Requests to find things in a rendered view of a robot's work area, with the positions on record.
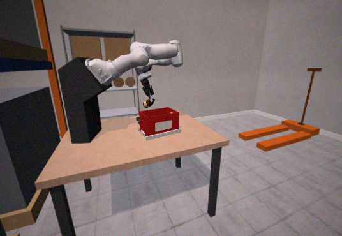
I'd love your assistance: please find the dark red crate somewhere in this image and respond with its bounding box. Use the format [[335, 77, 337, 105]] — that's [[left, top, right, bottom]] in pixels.
[[139, 107, 179, 136]]

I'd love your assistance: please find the brown glass bottle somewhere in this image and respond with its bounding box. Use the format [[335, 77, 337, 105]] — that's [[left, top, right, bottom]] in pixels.
[[143, 99, 154, 108]]

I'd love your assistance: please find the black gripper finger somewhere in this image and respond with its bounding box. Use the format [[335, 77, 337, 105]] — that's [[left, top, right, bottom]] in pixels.
[[148, 85, 154, 99], [142, 85, 153, 102]]

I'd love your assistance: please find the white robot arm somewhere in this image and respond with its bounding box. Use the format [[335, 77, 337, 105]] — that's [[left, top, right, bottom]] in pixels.
[[85, 40, 183, 86]]

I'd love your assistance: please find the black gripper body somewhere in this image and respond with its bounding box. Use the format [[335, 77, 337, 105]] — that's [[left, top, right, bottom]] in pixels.
[[141, 78, 150, 89]]

